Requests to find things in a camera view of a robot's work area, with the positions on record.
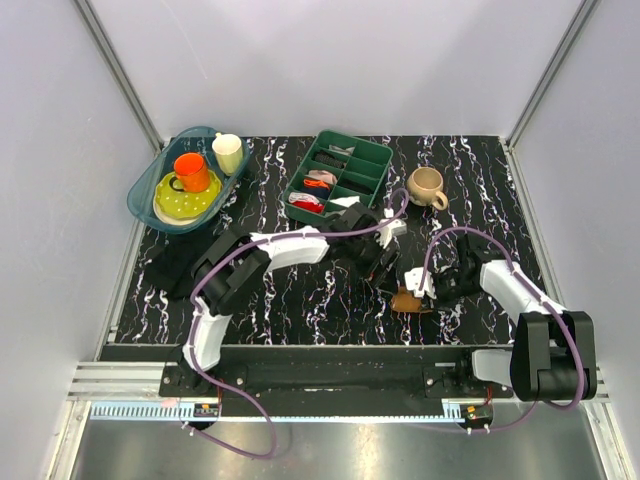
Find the black rolled cloth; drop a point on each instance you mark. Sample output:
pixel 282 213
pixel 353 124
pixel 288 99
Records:
pixel 329 160

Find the grey folded cloth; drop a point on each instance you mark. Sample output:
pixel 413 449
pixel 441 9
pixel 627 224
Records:
pixel 342 150

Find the brown underwear beige waistband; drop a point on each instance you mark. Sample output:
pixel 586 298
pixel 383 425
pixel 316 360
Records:
pixel 403 301

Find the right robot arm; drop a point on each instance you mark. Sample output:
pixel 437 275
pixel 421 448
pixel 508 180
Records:
pixel 552 358

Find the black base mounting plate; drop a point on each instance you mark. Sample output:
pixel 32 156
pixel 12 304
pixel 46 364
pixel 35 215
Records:
pixel 335 406

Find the red white rolled cloth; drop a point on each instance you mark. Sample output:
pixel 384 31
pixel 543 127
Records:
pixel 306 202

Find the cream yellow cup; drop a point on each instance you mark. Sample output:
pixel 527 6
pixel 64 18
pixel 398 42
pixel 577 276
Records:
pixel 228 151

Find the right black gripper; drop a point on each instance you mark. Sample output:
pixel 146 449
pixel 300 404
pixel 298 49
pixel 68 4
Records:
pixel 435 283

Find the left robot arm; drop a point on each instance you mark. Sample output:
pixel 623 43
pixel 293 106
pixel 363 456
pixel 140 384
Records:
pixel 234 266

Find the black cloth pile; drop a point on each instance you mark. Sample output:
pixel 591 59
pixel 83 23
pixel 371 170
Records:
pixel 178 267

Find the aluminium frame post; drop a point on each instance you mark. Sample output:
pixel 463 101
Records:
pixel 566 44
pixel 107 51

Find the left aluminium frame post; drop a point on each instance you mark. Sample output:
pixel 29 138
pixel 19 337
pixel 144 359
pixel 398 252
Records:
pixel 107 51

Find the pink grey rolled cloth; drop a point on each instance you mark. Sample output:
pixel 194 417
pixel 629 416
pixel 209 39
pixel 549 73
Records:
pixel 323 175

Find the right aluminium frame post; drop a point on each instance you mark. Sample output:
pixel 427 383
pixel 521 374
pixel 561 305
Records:
pixel 566 44

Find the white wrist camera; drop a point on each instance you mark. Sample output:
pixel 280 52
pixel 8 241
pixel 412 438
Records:
pixel 419 282
pixel 389 228

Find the green compartment organizer tray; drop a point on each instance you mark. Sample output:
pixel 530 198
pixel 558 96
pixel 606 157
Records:
pixel 364 176

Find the beige ceramic mug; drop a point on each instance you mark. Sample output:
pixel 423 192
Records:
pixel 426 188

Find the yellow-green dotted plate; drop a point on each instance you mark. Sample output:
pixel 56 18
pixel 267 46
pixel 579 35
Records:
pixel 180 208

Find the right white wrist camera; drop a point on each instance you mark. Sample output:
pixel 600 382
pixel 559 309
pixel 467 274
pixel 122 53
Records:
pixel 419 282

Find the orange mug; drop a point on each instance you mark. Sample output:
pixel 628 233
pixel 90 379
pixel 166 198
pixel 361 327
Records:
pixel 191 174

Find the orange navy rolled cloth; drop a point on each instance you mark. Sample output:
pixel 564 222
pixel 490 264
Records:
pixel 316 184

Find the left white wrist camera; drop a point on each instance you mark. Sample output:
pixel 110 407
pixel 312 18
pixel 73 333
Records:
pixel 389 228

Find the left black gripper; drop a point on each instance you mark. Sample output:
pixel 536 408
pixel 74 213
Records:
pixel 375 269

